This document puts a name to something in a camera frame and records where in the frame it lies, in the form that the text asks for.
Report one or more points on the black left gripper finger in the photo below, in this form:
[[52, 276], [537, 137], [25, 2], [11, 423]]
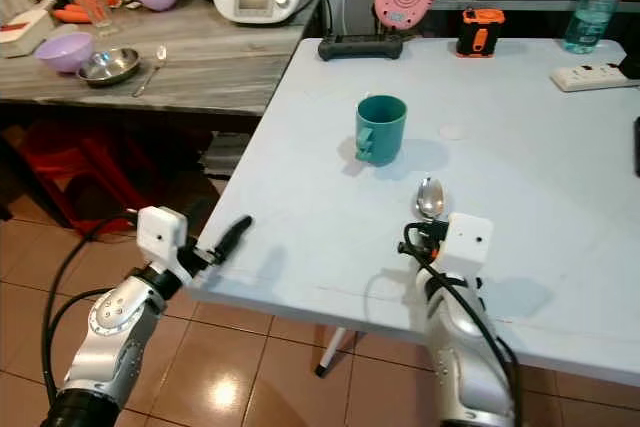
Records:
[[233, 234]]

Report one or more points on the large steel spoon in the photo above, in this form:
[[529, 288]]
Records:
[[430, 197]]

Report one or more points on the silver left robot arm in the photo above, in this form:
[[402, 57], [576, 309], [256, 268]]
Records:
[[112, 332]]

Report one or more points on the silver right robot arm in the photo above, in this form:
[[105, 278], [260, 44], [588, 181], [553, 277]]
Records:
[[460, 347]]

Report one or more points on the teal plastic mug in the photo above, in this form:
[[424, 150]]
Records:
[[382, 126]]

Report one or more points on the white table leg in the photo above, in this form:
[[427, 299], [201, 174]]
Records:
[[332, 351]]

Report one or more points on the red plastic stool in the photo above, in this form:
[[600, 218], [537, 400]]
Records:
[[90, 172]]

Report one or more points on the slim steel spoon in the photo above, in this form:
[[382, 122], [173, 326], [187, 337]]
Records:
[[159, 53]]

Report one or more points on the steel bowl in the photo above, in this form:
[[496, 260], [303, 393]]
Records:
[[109, 66]]

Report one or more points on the orange and black device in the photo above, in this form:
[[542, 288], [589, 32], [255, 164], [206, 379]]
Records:
[[480, 32]]

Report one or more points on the white power strip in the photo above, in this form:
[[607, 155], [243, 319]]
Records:
[[592, 77]]

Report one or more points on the large purple bowl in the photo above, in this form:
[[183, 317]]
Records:
[[65, 50]]

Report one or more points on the clear drinking glass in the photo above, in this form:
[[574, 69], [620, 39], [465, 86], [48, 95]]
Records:
[[96, 7]]

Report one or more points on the orange carrot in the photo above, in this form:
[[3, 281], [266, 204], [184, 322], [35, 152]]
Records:
[[72, 15]]

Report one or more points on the blue-green water bottle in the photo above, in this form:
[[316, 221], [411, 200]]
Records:
[[592, 17]]

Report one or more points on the white plastic box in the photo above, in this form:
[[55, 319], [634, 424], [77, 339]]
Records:
[[25, 29]]

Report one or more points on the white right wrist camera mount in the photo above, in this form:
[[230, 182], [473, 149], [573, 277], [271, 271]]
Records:
[[467, 237]]

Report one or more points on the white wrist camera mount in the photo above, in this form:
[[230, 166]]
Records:
[[467, 237], [160, 230]]

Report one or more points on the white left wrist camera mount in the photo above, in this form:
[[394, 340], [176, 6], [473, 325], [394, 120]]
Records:
[[160, 230]]

